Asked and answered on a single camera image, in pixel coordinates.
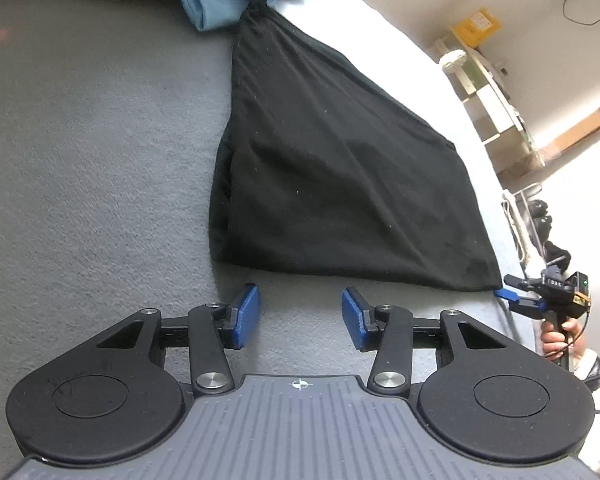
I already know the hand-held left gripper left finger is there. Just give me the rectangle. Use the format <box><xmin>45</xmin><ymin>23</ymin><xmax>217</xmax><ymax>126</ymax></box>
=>
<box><xmin>97</xmin><ymin>283</ymin><xmax>260</xmax><ymax>396</ymax></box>

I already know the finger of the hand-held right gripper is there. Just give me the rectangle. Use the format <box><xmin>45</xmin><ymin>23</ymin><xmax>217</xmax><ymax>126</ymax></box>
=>
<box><xmin>494</xmin><ymin>287</ymin><xmax>544</xmax><ymax>318</ymax></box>
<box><xmin>504</xmin><ymin>273</ymin><xmax>543</xmax><ymax>294</ymax></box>

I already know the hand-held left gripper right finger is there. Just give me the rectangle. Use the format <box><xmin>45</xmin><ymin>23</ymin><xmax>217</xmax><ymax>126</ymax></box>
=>
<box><xmin>341</xmin><ymin>287</ymin><xmax>508</xmax><ymax>396</ymax></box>

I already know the black t-shirt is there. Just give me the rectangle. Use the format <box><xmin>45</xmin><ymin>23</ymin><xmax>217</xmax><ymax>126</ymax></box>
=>
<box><xmin>209</xmin><ymin>0</ymin><xmax>503</xmax><ymax>293</ymax></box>

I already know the person's right forearm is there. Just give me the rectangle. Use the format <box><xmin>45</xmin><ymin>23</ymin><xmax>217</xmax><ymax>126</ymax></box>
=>
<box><xmin>572</xmin><ymin>347</ymin><xmax>600</xmax><ymax>411</ymax></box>

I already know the person's right hand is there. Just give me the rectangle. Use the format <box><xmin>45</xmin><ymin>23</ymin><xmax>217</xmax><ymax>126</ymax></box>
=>
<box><xmin>540</xmin><ymin>317</ymin><xmax>587</xmax><ymax>359</ymax></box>

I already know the white metal shoe rack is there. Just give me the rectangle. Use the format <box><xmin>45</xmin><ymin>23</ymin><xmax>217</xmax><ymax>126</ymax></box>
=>
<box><xmin>501</xmin><ymin>184</ymin><xmax>573</xmax><ymax>281</ymax></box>

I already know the tall cardboard box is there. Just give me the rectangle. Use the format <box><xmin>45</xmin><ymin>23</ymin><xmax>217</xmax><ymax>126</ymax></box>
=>
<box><xmin>540</xmin><ymin>101</ymin><xmax>600</xmax><ymax>156</ymax></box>

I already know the white desk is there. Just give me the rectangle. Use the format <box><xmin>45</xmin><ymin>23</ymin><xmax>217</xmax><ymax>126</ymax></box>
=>
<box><xmin>432</xmin><ymin>32</ymin><xmax>548</xmax><ymax>186</ymax></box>

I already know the carved bedpost finial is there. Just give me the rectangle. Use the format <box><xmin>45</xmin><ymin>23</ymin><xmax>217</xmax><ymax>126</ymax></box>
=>
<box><xmin>440</xmin><ymin>50</ymin><xmax>468</xmax><ymax>73</ymax></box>

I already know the yellow box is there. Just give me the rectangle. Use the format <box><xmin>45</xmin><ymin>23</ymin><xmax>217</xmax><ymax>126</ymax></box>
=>
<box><xmin>450</xmin><ymin>7</ymin><xmax>501</xmax><ymax>46</ymax></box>

